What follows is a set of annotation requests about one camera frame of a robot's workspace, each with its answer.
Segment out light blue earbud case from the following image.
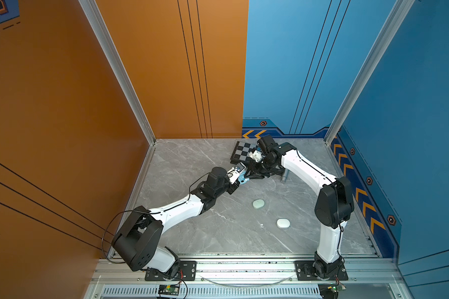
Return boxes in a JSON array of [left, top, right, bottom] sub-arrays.
[[238, 176, 249, 184]]

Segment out white earbud case front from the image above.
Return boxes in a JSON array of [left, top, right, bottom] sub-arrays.
[[276, 218, 291, 229]]

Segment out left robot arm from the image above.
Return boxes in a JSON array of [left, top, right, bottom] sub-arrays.
[[111, 163, 246, 280]]

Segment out aluminium corner post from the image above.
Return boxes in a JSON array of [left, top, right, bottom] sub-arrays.
[[78, 0, 156, 146], [324, 0, 415, 146]]

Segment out white earbud case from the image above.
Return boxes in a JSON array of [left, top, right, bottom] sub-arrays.
[[252, 199, 265, 209], [276, 218, 291, 229]]

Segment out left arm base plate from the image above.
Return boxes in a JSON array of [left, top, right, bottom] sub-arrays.
[[145, 260, 197, 282]]

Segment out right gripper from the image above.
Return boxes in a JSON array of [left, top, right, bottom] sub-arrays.
[[242, 156, 277, 179]]

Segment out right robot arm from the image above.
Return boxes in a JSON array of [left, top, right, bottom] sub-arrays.
[[245, 135, 354, 280]]

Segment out right aluminium corner post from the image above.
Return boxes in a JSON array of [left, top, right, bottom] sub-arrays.
[[324, 0, 415, 146]]

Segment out aluminium front rail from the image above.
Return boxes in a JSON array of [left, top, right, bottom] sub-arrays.
[[91, 254, 404, 285]]

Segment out black white chessboard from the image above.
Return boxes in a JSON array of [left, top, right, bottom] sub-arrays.
[[230, 141, 258, 165]]

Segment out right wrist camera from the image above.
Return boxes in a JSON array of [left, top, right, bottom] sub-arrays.
[[247, 147, 263, 163]]

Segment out green circuit board left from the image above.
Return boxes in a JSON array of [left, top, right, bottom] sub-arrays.
[[158, 284, 180, 297]]

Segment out green circuit board right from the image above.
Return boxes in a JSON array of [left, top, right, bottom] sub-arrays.
[[328, 284, 346, 294]]

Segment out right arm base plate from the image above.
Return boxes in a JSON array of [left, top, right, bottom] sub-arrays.
[[294, 260, 349, 282]]

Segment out green circuit board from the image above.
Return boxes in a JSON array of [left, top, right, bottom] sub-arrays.
[[328, 284, 346, 294], [158, 284, 180, 297]]

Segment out left aluminium corner post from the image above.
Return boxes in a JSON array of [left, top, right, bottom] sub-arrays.
[[78, 0, 156, 146]]

